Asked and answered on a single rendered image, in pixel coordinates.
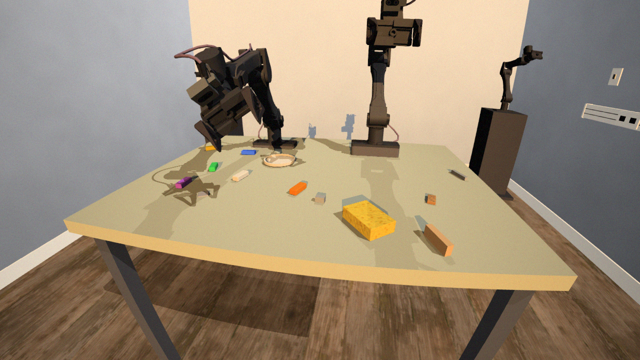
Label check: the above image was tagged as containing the cream round saucer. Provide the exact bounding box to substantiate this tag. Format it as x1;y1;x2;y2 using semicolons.
263;154;296;167

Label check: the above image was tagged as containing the yellow sponge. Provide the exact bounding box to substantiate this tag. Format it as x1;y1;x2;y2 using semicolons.
342;200;396;241

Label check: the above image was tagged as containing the purple block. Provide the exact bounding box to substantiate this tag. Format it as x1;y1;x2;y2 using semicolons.
175;176;192;189

